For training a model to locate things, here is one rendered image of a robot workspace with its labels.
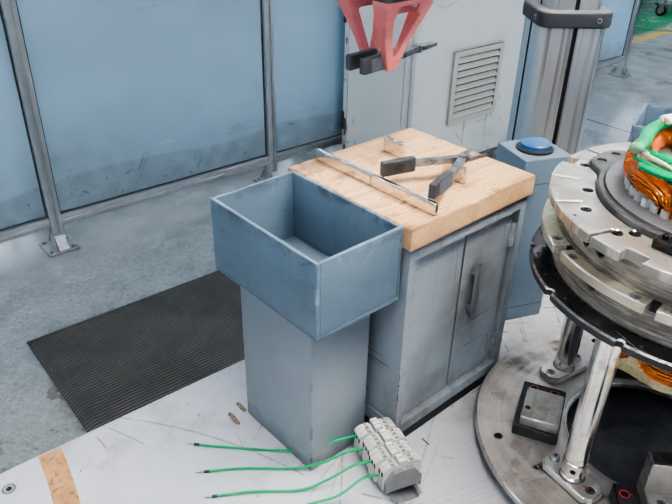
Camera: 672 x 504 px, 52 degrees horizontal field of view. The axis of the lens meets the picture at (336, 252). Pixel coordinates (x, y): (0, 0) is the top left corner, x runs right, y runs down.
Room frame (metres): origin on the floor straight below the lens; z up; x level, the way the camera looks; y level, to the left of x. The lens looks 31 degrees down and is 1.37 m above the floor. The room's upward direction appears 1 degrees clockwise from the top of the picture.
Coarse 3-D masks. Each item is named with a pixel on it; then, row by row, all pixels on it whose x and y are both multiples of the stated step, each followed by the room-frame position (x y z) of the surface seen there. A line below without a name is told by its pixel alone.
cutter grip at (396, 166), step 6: (408, 156) 0.67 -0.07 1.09; (384, 162) 0.65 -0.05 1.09; (390, 162) 0.65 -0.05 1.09; (396, 162) 0.65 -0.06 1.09; (402, 162) 0.66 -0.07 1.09; (408, 162) 0.66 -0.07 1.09; (414, 162) 0.66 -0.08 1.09; (384, 168) 0.65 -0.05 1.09; (390, 168) 0.65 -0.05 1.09; (396, 168) 0.65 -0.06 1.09; (402, 168) 0.66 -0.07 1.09; (408, 168) 0.66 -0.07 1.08; (414, 168) 0.66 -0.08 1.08; (384, 174) 0.65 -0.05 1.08; (390, 174) 0.65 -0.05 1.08; (396, 174) 0.65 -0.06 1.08
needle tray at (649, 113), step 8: (648, 104) 0.95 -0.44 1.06; (640, 112) 0.91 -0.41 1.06; (648, 112) 0.95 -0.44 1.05; (656, 112) 0.94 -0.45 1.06; (664, 112) 0.94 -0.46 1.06; (640, 120) 0.91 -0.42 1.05; (648, 120) 0.95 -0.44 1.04; (632, 128) 0.86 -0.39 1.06; (640, 128) 0.86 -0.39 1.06; (632, 136) 0.86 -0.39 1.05
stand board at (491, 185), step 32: (352, 160) 0.72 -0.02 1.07; (384, 160) 0.72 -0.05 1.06; (480, 160) 0.73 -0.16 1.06; (352, 192) 0.64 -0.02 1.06; (416, 192) 0.64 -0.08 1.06; (448, 192) 0.64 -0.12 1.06; (480, 192) 0.65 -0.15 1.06; (512, 192) 0.67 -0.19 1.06; (416, 224) 0.57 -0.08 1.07; (448, 224) 0.60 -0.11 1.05
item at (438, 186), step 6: (444, 174) 0.62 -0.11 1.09; (450, 174) 0.62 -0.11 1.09; (438, 180) 0.61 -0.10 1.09; (444, 180) 0.61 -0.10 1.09; (450, 180) 0.63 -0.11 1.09; (432, 186) 0.60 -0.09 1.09; (438, 186) 0.60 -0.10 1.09; (444, 186) 0.61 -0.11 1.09; (450, 186) 0.63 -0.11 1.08; (432, 192) 0.60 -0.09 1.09; (438, 192) 0.60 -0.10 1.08; (432, 198) 0.60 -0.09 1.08
